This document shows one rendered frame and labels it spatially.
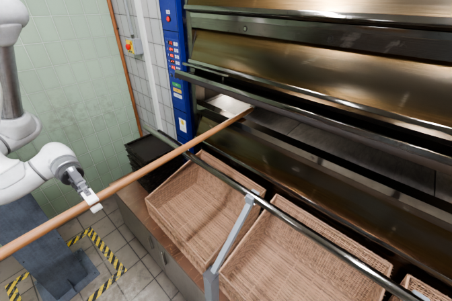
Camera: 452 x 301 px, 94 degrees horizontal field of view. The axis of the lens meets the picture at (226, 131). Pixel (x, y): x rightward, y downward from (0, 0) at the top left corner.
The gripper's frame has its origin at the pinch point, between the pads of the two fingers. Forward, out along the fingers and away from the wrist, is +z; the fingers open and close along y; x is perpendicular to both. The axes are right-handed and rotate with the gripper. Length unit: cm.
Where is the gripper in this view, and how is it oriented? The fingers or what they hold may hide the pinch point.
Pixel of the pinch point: (91, 200)
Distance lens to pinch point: 85.2
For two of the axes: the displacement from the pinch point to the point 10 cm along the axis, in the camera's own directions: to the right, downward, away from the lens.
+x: -6.5, 4.0, -6.5
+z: 7.6, 3.6, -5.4
